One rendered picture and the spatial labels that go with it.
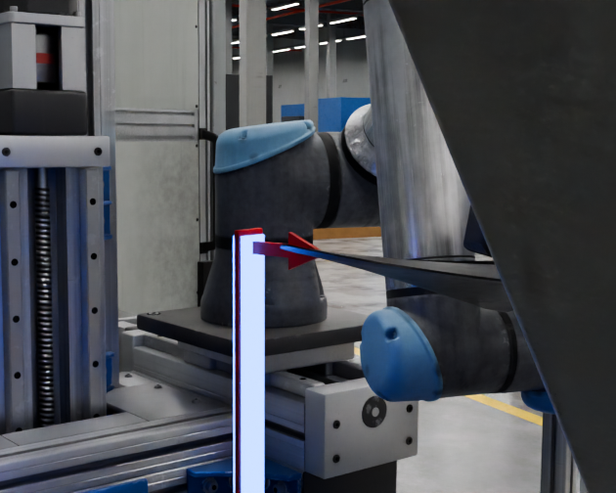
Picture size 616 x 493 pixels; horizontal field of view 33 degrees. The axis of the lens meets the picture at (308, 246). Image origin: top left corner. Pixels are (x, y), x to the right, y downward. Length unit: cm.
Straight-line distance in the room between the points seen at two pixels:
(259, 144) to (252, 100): 1045
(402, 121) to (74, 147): 43
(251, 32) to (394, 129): 1083
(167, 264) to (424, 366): 189
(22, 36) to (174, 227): 159
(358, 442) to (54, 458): 31
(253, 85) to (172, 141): 899
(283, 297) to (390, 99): 39
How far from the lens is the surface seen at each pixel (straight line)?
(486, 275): 50
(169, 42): 266
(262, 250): 67
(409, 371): 80
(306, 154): 118
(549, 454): 117
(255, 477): 71
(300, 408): 109
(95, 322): 116
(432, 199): 82
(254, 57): 1165
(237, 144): 117
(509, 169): 17
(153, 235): 261
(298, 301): 117
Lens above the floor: 125
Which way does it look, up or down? 6 degrees down
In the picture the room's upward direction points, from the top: straight up
